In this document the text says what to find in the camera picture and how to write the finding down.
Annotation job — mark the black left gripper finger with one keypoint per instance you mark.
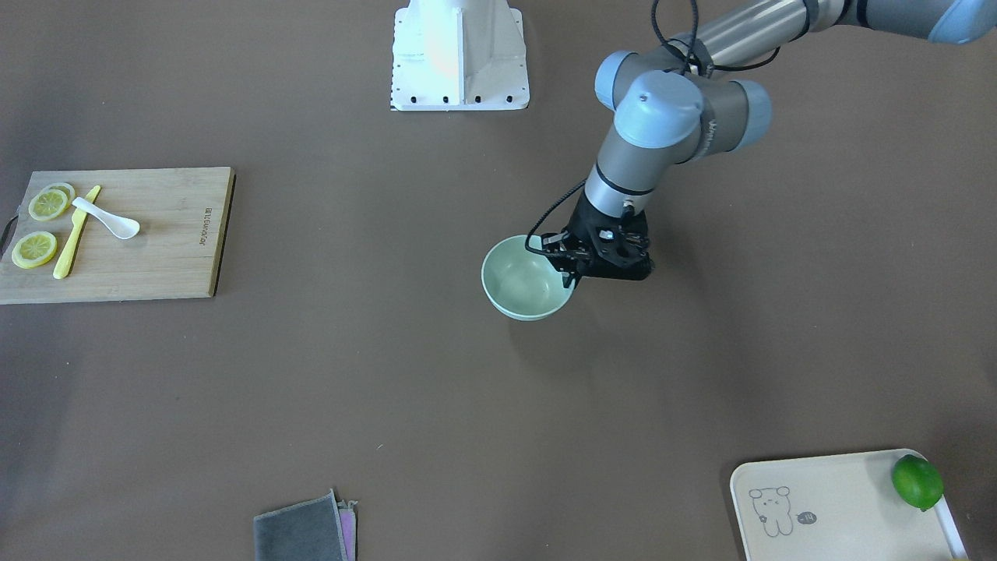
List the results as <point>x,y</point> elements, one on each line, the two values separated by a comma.
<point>571,277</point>

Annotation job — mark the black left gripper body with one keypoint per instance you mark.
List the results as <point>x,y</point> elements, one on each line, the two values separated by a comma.
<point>579,224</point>

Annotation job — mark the green bowl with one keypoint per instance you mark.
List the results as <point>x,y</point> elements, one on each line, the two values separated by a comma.
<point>522,284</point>

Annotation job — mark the white ceramic spoon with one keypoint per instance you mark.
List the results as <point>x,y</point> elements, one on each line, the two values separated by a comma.
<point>120,227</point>

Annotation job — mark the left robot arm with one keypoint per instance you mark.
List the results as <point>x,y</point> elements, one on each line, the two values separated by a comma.
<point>668,109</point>

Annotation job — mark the grey folded cloth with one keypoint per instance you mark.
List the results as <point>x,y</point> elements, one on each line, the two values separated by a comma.
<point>324,528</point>

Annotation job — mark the beige tray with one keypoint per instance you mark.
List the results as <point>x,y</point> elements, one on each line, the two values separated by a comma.
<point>837,507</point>

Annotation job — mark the lime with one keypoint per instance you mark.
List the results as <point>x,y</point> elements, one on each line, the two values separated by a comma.
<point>917,482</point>

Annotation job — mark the yellow plastic knife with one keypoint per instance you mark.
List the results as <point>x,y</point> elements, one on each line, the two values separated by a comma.
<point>68,254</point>

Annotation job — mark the lemon slice behind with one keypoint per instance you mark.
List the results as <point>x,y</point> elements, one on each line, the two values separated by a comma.
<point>52,201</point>

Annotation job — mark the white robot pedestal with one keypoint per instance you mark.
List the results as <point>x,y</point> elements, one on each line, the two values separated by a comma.
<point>459,56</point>

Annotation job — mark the lemon slice near handle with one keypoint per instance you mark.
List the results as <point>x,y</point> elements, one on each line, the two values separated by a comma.
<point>34,250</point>

